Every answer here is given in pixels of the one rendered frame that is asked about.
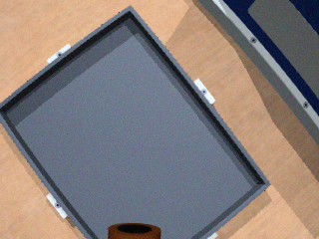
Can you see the brown glass bottle with cream label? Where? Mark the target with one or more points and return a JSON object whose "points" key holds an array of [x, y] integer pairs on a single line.
{"points": [[133, 231]]}

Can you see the blue crate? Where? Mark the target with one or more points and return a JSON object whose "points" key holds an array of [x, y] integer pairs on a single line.
{"points": [[289, 31]]}

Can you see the dark grey shallow tray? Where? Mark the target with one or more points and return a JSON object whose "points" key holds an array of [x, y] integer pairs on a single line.
{"points": [[118, 132]]}

